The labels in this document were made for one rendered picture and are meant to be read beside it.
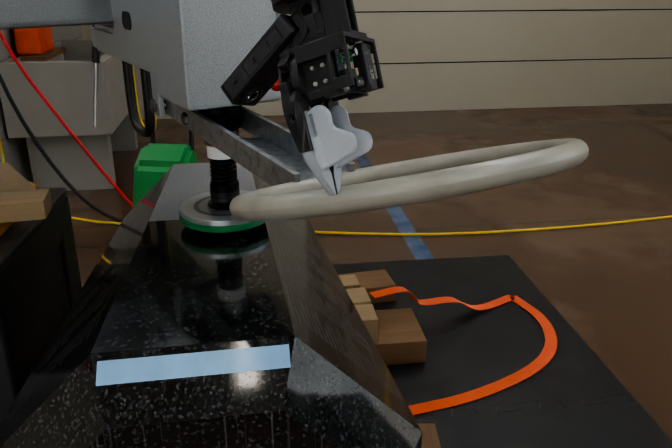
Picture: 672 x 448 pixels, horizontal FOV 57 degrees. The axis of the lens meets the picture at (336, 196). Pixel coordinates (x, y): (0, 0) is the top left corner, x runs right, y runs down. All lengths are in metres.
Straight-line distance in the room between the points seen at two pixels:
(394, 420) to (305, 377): 0.21
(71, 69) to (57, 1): 2.28
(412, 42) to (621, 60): 2.29
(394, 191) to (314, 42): 0.17
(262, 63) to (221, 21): 0.66
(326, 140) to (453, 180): 0.14
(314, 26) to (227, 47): 0.69
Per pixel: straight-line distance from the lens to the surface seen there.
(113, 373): 1.08
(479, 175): 0.66
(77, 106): 4.18
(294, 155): 1.25
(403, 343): 2.33
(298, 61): 0.63
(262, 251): 1.36
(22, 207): 1.75
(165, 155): 3.05
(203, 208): 1.49
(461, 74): 6.65
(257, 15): 1.35
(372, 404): 1.16
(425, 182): 0.64
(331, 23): 0.63
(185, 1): 1.29
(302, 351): 1.07
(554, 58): 7.01
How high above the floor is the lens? 1.38
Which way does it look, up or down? 20 degrees down
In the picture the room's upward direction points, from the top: straight up
